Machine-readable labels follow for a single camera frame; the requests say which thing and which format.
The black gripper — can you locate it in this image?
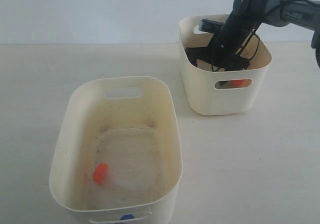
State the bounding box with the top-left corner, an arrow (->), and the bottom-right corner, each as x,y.
185,13 -> 251,89

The orange-capped clear tube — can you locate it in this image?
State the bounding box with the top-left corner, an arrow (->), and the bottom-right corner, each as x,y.
230,79 -> 252,88
93,162 -> 141,192

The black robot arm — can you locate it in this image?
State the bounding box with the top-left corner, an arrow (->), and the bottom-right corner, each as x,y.
185,0 -> 320,72

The small cream plastic bin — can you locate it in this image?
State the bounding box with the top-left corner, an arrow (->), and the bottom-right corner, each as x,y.
178,14 -> 272,116

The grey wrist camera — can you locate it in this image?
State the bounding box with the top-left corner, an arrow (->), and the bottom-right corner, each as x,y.
198,18 -> 224,34

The large cream plastic bin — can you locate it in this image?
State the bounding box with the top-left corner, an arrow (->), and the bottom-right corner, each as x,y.
49,76 -> 183,224

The blue-capped clear tube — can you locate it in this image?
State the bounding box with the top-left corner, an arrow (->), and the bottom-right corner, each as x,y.
119,214 -> 135,221

